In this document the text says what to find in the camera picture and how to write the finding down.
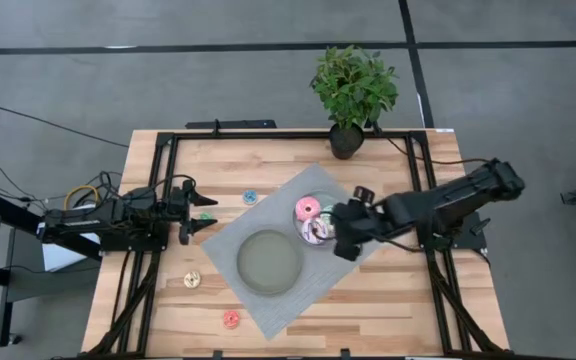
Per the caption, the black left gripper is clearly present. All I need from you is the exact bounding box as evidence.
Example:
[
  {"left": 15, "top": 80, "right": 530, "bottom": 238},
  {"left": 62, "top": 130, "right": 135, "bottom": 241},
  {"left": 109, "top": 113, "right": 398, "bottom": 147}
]
[{"left": 164, "top": 178, "right": 219, "bottom": 246}]

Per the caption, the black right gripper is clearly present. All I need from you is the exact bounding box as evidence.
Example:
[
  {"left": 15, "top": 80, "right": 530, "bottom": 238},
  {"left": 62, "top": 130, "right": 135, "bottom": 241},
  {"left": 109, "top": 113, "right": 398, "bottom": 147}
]
[{"left": 331, "top": 185, "right": 384, "bottom": 262}]

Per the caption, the large lilac chocolate-drizzled donut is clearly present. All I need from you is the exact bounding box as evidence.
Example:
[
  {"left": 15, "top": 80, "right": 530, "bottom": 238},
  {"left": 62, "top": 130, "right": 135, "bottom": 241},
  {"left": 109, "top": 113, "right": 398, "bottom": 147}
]
[{"left": 301, "top": 216, "right": 337, "bottom": 246}]

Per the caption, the large pink frosted donut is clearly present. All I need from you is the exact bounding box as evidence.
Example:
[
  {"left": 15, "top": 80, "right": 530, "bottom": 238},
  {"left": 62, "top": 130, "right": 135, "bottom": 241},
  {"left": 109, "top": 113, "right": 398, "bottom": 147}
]
[{"left": 294, "top": 196, "right": 323, "bottom": 223}]

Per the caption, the pale blue round plate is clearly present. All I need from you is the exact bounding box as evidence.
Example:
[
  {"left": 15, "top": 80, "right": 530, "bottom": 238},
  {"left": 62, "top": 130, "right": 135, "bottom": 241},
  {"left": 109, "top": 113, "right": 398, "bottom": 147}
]
[{"left": 290, "top": 191, "right": 350, "bottom": 250}]

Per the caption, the grey woven placemat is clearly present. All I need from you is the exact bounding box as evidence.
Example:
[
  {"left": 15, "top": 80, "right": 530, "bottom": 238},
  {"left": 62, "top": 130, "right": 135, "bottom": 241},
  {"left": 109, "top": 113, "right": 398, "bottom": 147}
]
[{"left": 200, "top": 164, "right": 387, "bottom": 341}]

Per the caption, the black plant pot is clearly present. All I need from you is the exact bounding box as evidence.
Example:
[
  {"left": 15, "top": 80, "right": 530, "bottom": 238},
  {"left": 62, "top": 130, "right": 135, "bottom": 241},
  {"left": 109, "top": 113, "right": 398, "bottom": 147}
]
[{"left": 328, "top": 122, "right": 366, "bottom": 161}]

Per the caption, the olive green round plate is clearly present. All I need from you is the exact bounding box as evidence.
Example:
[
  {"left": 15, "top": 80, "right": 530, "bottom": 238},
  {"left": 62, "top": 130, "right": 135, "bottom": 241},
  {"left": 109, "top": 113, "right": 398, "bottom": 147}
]
[{"left": 235, "top": 228, "right": 303, "bottom": 297}]

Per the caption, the flat black bar device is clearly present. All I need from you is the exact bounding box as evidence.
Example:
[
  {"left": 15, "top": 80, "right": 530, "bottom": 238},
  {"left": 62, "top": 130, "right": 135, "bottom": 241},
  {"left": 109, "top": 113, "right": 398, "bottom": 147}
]
[{"left": 185, "top": 118, "right": 278, "bottom": 130}]

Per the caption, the green leafy plant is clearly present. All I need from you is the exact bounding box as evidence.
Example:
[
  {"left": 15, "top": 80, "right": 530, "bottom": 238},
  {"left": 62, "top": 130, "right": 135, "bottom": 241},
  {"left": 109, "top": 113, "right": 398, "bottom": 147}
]
[{"left": 309, "top": 45, "right": 400, "bottom": 132}]

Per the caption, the black aluminium table frame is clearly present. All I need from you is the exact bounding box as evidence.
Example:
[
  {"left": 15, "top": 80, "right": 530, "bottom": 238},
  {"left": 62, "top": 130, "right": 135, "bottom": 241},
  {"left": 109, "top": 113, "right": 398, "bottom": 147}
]
[{"left": 82, "top": 130, "right": 512, "bottom": 359}]

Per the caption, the black cable bundle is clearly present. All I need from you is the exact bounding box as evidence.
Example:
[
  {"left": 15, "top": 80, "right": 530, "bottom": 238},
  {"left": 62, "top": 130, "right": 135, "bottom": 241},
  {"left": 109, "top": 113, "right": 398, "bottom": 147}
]
[{"left": 87, "top": 170, "right": 124, "bottom": 201}]

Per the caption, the yellow cable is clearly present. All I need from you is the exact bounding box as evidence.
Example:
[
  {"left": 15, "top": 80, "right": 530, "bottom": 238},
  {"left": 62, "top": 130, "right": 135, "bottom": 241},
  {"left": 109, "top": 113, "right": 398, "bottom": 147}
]
[{"left": 63, "top": 184, "right": 100, "bottom": 211}]

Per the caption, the thin dark table cable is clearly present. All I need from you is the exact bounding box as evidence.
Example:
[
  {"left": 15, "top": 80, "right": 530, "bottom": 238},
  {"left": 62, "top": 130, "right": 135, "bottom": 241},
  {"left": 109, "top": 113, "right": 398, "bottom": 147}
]
[{"left": 386, "top": 137, "right": 492, "bottom": 167}]

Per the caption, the thin black floor cable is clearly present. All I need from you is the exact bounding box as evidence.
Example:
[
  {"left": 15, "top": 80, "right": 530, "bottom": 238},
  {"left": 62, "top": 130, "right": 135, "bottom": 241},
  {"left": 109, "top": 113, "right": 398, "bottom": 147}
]
[{"left": 0, "top": 106, "right": 130, "bottom": 149}]

